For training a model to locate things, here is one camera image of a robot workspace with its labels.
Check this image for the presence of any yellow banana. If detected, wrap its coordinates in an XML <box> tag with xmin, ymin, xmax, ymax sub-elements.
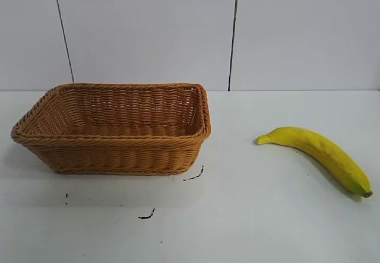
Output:
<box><xmin>256</xmin><ymin>126</ymin><xmax>374</xmax><ymax>199</ymax></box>

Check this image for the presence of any brown woven wicker basket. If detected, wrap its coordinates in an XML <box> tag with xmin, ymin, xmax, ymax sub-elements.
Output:
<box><xmin>11</xmin><ymin>81</ymin><xmax>212</xmax><ymax>176</ymax></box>

